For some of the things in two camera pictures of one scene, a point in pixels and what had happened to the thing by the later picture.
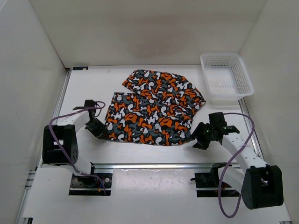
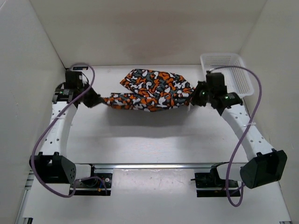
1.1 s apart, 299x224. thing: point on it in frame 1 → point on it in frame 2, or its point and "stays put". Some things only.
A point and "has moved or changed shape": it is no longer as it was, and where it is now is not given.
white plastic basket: [227, 77] stays put
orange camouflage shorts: [161, 112] has moved or changed shape
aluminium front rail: [159, 166] stays put
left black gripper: [99, 133] → [95, 100]
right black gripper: [202, 143] → [195, 100]
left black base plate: [85, 185] stays put
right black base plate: [212, 180] stays put
